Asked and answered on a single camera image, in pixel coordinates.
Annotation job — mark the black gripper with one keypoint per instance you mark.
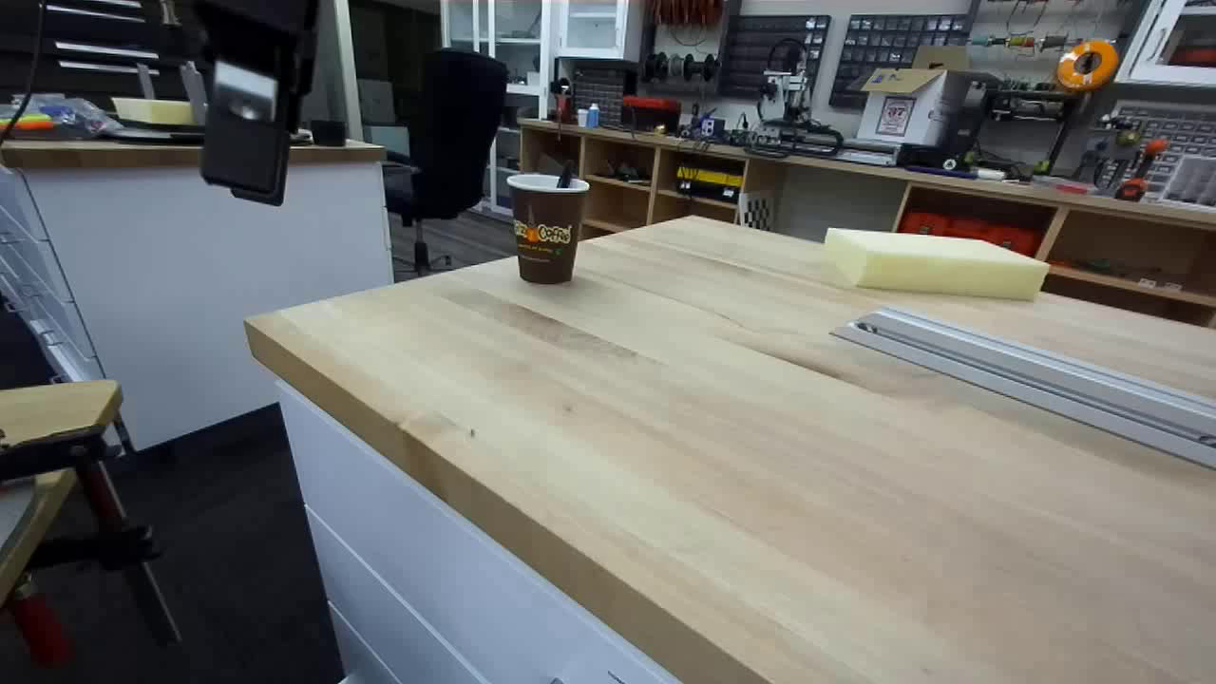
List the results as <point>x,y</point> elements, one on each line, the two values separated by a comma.
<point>248,140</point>

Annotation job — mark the brown paper coffee cup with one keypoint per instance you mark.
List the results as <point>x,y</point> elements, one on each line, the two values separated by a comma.
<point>547,235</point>

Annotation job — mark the grey marker pen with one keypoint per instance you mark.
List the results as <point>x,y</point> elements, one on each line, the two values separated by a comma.
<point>568,169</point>

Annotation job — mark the yellow foam pad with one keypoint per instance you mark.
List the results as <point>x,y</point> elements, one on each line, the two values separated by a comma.
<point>152,113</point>

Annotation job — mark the white counter with wood top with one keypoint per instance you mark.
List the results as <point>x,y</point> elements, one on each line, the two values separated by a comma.
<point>191,278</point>

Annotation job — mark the black office chair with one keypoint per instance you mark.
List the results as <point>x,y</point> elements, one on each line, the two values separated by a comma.
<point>456,128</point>

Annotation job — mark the stacked white panels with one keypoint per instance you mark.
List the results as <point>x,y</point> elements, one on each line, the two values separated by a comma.
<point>38,278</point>

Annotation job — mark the white glass door cabinet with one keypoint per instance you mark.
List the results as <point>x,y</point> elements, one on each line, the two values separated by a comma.
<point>517,40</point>

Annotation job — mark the wooden folding workbench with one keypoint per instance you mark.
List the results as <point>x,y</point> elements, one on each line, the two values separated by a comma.
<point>51,412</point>

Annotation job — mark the red toolbox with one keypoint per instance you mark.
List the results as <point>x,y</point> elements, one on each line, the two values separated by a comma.
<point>651,113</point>

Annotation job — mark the white table drawer base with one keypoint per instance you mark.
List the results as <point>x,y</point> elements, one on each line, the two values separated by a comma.
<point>421,572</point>

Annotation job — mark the yellow black tool case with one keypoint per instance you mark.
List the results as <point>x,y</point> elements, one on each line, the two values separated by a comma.
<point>709,185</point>

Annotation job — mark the black pegboard tool panel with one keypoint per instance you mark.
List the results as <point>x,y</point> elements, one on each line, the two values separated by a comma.
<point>763,50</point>
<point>894,43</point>

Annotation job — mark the white cardboard box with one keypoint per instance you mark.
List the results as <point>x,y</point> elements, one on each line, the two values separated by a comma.
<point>906,107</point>

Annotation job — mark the pale yellow foam block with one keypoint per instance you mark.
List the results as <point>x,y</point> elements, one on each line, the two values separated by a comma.
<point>931,264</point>

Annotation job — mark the red storage bin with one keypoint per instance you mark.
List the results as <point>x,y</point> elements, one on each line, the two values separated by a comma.
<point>969,230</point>

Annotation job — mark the wooden shelving workbench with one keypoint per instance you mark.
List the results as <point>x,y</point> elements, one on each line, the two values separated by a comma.
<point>1057,235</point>

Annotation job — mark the orange tape roll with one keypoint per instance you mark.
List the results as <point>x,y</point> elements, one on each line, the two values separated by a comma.
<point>1074,64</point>

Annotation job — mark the orange power drill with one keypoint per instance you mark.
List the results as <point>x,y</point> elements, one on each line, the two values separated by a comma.
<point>1141,165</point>

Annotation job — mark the aluminium extrusion rail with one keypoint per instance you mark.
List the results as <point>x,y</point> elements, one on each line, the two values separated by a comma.
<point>1012,365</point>

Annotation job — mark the white framed wall cabinet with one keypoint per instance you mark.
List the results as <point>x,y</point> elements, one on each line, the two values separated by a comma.
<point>1173,43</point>

